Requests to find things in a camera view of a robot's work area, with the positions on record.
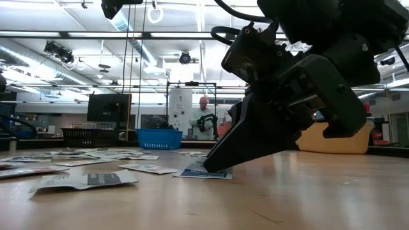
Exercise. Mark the blue plastic bin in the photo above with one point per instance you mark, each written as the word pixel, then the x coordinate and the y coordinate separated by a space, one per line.
pixel 159 139

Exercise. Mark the black crossbar with lights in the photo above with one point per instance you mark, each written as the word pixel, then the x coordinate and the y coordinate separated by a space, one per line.
pixel 145 35

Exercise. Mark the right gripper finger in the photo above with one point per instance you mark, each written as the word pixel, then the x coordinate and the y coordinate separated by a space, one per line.
pixel 239 111
pixel 255 137

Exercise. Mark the small black robot arm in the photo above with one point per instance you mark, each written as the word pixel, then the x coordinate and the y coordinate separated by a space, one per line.
pixel 204 119

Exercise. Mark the white packet blue print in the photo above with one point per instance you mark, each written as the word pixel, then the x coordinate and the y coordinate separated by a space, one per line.
pixel 191 174
pixel 191 153
pixel 25 158
pixel 107 155

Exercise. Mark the black frame stand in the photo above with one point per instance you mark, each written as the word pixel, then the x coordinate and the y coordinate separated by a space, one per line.
pixel 191 83

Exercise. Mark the person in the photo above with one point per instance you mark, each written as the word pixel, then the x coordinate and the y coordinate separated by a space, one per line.
pixel 204 105

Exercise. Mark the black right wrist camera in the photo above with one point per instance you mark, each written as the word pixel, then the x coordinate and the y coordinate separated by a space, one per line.
pixel 252 54

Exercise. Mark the black mesh basket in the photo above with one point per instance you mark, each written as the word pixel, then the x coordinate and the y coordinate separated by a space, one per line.
pixel 89 138

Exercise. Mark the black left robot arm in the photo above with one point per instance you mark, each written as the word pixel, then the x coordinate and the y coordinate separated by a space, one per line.
pixel 2 83

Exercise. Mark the orange plastic bin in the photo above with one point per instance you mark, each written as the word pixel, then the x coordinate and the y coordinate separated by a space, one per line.
pixel 223 129

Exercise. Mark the black overhead camera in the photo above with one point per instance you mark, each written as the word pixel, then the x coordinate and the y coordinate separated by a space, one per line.
pixel 59 51
pixel 185 58
pixel 387 61

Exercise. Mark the yellow plastic bin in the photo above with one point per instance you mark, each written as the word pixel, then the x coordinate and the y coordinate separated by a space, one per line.
pixel 335 145

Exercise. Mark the green striped white packet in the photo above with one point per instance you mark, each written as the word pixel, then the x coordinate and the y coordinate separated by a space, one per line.
pixel 73 156

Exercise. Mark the silver ceiling air duct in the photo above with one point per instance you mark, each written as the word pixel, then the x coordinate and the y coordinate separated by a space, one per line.
pixel 143 51

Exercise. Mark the white packet red square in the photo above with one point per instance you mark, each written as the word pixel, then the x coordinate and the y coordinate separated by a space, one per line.
pixel 28 172
pixel 147 168
pixel 80 163

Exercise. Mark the black monitor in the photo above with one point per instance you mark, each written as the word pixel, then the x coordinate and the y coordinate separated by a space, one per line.
pixel 108 108

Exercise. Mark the white packet dark print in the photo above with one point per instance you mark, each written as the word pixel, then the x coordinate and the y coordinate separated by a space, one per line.
pixel 8 165
pixel 96 179
pixel 143 157
pixel 68 152

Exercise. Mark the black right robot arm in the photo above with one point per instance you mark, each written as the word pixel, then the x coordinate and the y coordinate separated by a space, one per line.
pixel 351 19

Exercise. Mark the red storage boxes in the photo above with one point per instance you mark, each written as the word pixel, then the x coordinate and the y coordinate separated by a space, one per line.
pixel 367 107

